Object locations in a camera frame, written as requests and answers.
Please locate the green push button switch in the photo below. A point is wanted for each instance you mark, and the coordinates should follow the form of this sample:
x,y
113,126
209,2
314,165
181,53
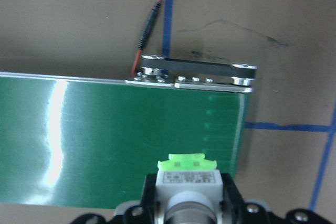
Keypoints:
x,y
187,179

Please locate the green conveyor belt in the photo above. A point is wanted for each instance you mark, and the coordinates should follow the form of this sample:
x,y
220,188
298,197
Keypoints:
x,y
118,129

